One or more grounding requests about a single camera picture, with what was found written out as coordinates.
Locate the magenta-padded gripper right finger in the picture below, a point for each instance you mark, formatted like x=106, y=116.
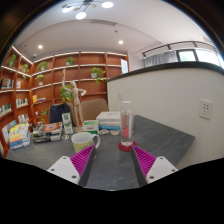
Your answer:
x=145, y=161

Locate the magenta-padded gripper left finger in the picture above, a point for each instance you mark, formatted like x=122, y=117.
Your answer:
x=81, y=161

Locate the clear plastic drink bottle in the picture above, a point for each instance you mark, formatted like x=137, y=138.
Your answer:
x=127, y=126

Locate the pale patterned mug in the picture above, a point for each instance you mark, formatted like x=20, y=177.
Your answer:
x=82, y=141

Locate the green white tissue box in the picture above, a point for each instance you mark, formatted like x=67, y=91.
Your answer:
x=90, y=126

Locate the tall green white carton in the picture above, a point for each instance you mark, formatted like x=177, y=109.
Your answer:
x=67, y=123

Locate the stack of dark books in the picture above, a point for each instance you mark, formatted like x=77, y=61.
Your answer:
x=46, y=131

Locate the stack of white paper packs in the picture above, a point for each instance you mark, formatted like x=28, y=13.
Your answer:
x=108, y=119

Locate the dark office chair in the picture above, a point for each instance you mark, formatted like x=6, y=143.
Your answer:
x=58, y=113

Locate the tan upholstered chair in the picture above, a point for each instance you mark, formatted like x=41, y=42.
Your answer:
x=95, y=108

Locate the wooden artist mannequin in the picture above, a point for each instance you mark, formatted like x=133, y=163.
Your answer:
x=76, y=100

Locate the stack of colourful books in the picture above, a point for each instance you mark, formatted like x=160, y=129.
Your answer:
x=19, y=136

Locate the grey window curtain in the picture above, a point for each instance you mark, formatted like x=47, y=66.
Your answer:
x=160, y=59

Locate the dark framed window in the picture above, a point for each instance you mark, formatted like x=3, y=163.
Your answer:
x=200, y=56

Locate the recessed ceiling spotlight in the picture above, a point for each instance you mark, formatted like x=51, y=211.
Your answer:
x=120, y=42
x=40, y=46

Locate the ceiling air vent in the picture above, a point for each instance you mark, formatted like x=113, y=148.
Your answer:
x=103, y=22

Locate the branched ceiling lamp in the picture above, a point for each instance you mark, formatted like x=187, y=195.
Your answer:
x=87, y=6

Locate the white wall switch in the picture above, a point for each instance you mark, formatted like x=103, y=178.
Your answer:
x=119, y=96

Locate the white wall socket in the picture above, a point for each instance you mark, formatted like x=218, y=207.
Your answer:
x=206, y=109

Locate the wooden wall shelf unit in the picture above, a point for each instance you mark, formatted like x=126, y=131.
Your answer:
x=50, y=83

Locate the white wall poster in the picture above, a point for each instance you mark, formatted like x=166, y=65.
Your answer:
x=124, y=66

